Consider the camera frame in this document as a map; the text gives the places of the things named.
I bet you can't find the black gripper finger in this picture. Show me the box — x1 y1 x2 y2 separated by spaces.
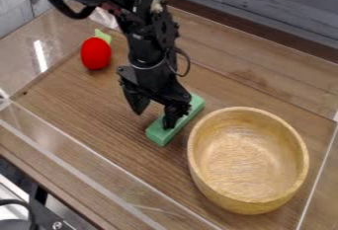
164 105 190 129
124 84 152 115

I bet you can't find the clear acrylic tray wall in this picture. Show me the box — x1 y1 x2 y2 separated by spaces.
0 90 221 230

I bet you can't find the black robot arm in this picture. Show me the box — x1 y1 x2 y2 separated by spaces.
49 0 192 129

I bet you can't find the black device with cable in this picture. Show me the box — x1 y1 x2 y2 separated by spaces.
0 197 94 230

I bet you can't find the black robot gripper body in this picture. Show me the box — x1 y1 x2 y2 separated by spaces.
117 55 192 107

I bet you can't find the clear acrylic corner bracket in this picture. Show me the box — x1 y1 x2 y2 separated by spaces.
90 8 120 30

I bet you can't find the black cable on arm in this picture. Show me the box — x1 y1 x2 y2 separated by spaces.
166 46 192 78

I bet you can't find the light wooden bowl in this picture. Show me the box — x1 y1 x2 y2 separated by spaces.
188 107 309 215

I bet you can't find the red ball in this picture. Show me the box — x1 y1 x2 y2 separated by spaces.
81 38 112 70

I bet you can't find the small green wedge block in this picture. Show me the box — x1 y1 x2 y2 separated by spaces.
96 29 113 44

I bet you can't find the green rectangular block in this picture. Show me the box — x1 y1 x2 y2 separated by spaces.
146 94 206 147

